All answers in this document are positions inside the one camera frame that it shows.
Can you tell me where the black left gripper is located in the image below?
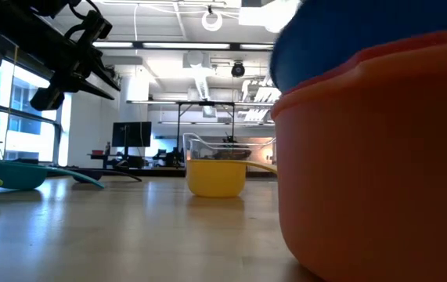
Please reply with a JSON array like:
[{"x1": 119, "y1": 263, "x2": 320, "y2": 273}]
[{"x1": 30, "y1": 37, "x2": 121, "y2": 112}]

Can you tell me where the small dark blue measuring cup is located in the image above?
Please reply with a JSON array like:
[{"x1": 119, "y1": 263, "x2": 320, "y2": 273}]
[{"x1": 72, "y1": 168, "x2": 143, "y2": 183}]

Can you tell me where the teal measuring cup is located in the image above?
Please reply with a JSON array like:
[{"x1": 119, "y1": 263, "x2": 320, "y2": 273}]
[{"x1": 0, "y1": 159, "x2": 106, "y2": 191}]

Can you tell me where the clear plastic basket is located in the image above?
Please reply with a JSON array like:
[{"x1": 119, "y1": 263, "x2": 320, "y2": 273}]
[{"x1": 182, "y1": 132, "x2": 278, "y2": 177}]

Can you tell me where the yellow measuring cup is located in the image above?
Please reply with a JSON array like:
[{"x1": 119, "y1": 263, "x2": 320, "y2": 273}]
[{"x1": 186, "y1": 159, "x2": 278, "y2": 198}]

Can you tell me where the red measuring cup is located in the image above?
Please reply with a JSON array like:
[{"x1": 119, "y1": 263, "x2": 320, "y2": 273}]
[{"x1": 270, "y1": 31, "x2": 447, "y2": 282}]

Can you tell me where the black computer monitor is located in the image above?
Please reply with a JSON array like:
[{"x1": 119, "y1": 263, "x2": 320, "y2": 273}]
[{"x1": 111, "y1": 121, "x2": 153, "y2": 148}]

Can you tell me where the dark desk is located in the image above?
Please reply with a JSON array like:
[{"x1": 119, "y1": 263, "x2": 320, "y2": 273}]
[{"x1": 88, "y1": 152, "x2": 146, "y2": 169}]

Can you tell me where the ceiling light strip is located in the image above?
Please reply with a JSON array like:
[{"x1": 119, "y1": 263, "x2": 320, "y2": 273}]
[{"x1": 92, "y1": 41, "x2": 275, "y2": 51}]

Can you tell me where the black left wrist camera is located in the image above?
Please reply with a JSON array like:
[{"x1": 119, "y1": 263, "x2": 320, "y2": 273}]
[{"x1": 66, "y1": 9, "x2": 114, "y2": 42}]

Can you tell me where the black metal frame stand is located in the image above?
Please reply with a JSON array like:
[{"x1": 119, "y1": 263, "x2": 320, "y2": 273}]
[{"x1": 175, "y1": 100, "x2": 236, "y2": 157}]

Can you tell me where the white hanging cable reel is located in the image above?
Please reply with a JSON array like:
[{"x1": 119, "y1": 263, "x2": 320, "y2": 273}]
[{"x1": 201, "y1": 10, "x2": 223, "y2": 32}]

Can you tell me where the black hanging cable reel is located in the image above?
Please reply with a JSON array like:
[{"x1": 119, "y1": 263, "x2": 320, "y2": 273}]
[{"x1": 230, "y1": 61, "x2": 247, "y2": 78}]

